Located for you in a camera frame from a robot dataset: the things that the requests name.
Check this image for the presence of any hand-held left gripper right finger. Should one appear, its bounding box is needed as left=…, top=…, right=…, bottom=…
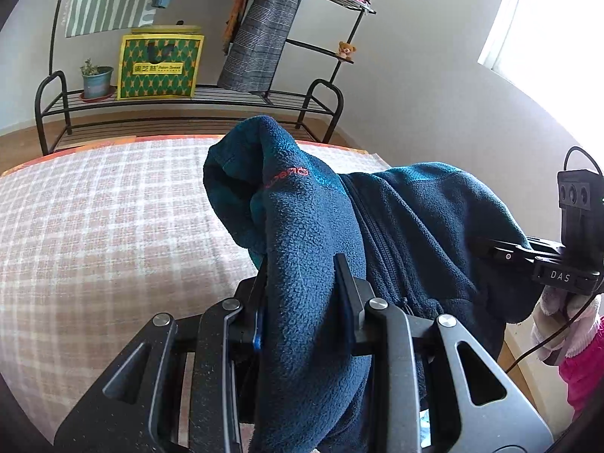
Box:
left=334, top=254, right=553, bottom=453

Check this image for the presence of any grey plaid long coat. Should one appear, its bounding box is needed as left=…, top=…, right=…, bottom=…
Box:
left=217, top=0, right=317, bottom=92

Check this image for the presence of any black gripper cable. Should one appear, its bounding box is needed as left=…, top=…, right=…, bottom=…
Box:
left=507, top=146, right=604, bottom=373

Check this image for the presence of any yellow green patterned bag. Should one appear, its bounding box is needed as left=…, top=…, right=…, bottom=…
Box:
left=116, top=26, right=206, bottom=101

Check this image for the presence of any person's right hand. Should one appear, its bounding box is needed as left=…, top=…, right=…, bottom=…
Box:
left=531, top=288, right=602, bottom=366

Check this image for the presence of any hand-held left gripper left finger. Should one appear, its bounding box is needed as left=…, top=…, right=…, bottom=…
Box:
left=54, top=269, right=267, bottom=453

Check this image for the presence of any window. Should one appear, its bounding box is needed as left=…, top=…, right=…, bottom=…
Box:
left=476, top=0, right=604, bottom=147

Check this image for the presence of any teal plaid fleece jacket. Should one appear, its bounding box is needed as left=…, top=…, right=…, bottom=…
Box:
left=203, top=116, right=543, bottom=453

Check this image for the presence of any person's right forearm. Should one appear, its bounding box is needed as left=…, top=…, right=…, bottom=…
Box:
left=557, top=316, right=604, bottom=411

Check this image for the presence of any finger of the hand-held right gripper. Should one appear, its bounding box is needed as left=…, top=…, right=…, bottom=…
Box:
left=474, top=236, right=567, bottom=271

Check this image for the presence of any orange patterned scarf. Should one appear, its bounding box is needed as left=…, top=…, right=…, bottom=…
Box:
left=221, top=0, right=250, bottom=55

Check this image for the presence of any pink checked blanket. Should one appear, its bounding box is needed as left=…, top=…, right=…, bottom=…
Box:
left=0, top=134, right=392, bottom=453

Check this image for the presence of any small potted plant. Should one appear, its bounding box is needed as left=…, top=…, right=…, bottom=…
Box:
left=78, top=59, right=116, bottom=102

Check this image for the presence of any black metal clothes rack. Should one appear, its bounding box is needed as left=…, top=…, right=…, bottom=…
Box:
left=34, top=0, right=397, bottom=156

